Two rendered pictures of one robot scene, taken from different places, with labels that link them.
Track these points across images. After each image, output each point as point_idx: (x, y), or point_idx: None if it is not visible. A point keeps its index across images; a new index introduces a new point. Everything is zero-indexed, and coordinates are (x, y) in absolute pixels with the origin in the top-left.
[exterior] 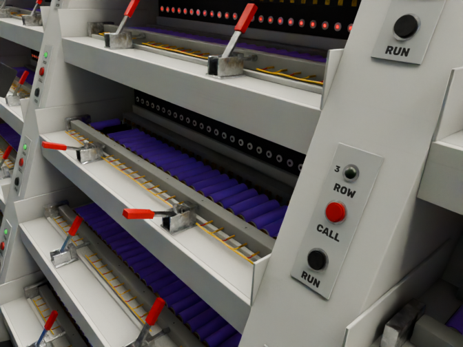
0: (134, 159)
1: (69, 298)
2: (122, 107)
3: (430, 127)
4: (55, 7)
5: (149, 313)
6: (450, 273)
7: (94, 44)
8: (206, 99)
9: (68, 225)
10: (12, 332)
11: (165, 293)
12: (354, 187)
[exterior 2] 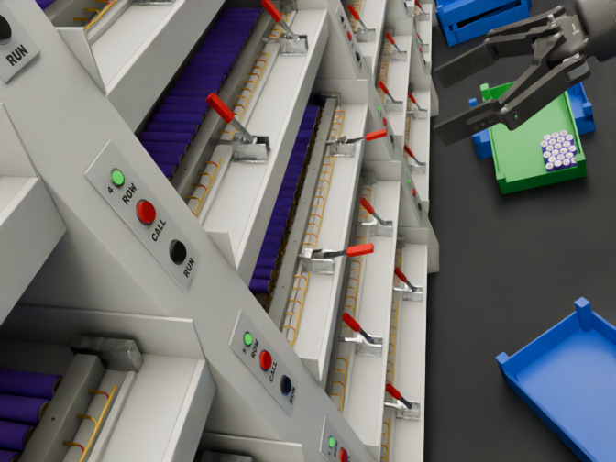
0: (305, 206)
1: (390, 307)
2: None
3: None
4: (189, 280)
5: (370, 208)
6: None
7: (253, 188)
8: (313, 67)
9: (334, 393)
10: (423, 461)
11: None
12: (344, 22)
